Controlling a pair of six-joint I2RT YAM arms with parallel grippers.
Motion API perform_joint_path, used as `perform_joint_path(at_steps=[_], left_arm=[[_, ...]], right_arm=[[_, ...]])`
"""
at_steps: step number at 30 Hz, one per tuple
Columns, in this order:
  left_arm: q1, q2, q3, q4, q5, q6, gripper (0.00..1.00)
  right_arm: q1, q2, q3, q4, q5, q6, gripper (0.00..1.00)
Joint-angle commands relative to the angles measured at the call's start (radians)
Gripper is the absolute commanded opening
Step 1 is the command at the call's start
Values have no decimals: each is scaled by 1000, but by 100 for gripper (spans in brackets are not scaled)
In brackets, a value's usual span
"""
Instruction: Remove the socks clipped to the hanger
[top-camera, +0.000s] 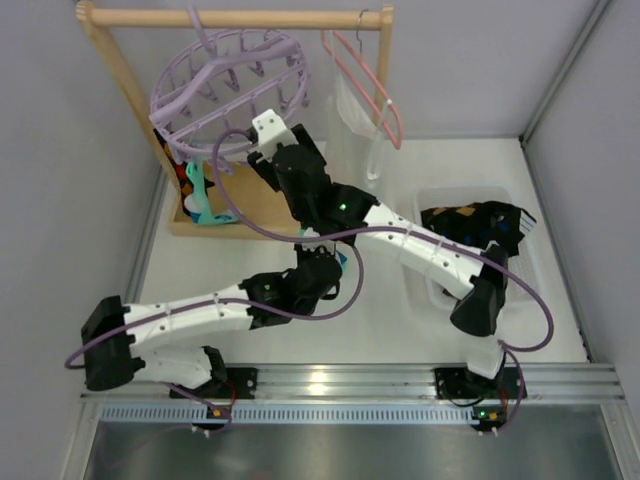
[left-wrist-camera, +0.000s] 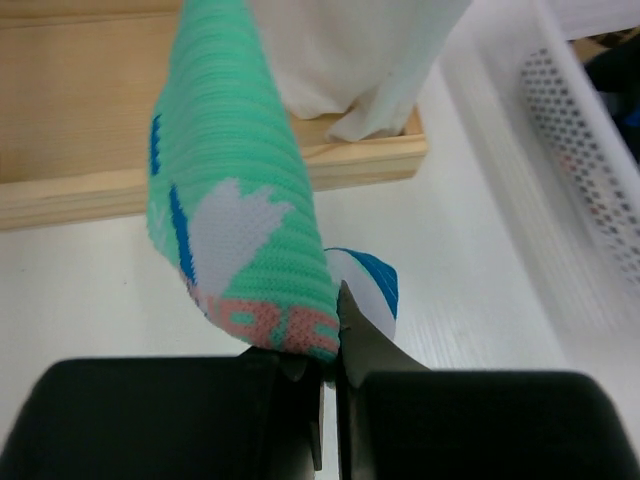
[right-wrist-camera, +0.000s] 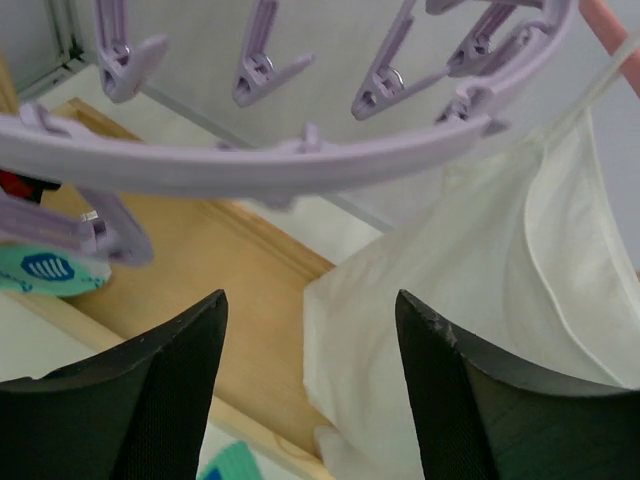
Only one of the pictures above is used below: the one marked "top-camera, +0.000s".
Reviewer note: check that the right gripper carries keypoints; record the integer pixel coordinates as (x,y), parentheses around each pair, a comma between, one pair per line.
(265,167)

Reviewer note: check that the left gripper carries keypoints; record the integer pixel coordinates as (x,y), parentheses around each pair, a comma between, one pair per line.
(314,253)

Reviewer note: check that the teal patterned sock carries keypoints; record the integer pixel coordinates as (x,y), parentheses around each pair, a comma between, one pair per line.
(197,203)
(306,250)

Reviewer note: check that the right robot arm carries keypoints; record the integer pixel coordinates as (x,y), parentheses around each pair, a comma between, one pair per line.
(476,278)

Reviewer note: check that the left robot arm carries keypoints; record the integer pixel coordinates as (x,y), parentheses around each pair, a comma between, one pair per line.
(164,342)

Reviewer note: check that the pink clothes hanger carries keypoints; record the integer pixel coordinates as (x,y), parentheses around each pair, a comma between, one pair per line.
(355,68)

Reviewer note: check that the purple round clip hanger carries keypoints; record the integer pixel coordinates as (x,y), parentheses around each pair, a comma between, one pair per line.
(222,81)

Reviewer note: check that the white hanging cloth bag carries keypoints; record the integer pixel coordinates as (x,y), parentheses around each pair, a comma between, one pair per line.
(354,149)

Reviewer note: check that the hanging red argyle sock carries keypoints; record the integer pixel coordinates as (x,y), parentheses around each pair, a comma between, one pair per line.
(185,186)

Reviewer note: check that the brown tan argyle sock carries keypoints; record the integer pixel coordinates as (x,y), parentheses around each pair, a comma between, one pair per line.
(461,223)

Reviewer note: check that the white plastic basket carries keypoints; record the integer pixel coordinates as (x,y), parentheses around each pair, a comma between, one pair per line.
(423,292)

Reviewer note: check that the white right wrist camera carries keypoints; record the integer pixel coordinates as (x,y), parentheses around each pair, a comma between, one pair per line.
(272,133)

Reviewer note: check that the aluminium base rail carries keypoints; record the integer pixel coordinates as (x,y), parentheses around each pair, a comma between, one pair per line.
(367,395)

